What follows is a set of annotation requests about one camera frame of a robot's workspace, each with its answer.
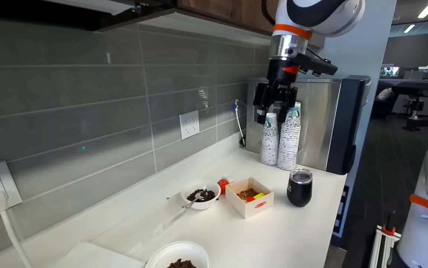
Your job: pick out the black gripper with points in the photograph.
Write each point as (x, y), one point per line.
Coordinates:
(277, 88)

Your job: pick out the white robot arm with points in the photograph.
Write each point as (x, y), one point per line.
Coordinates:
(293, 27)

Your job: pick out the wooden left cabinet door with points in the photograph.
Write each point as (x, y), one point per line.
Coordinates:
(244, 13)

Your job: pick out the right stack of paper cups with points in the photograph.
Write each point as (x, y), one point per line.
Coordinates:
(290, 135)

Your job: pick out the stack of paper cups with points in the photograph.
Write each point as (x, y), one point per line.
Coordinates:
(290, 135)
(269, 140)

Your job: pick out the left stack of paper cups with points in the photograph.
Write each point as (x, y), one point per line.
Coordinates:
(269, 140)

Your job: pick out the blue white brush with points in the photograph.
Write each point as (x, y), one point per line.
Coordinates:
(238, 122)

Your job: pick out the stainless steel appliance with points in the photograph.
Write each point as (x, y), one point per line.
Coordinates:
(330, 114)

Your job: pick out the black tumbler cup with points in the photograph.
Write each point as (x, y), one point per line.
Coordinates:
(299, 187)

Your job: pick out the red small object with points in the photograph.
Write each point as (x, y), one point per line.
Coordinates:
(223, 184)

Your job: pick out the small cardboard box with snacks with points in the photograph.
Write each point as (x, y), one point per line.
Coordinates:
(249, 196)

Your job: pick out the metal spoon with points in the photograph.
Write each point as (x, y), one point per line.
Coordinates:
(185, 210)

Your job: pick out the white bowl with spoon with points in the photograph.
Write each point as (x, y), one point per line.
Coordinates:
(210, 196)

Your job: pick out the white bowl front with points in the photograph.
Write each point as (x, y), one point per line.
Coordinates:
(168, 254)

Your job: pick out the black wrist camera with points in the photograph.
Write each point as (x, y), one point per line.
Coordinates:
(315, 65)

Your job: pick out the white wall switch plate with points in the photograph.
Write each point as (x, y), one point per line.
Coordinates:
(189, 123)

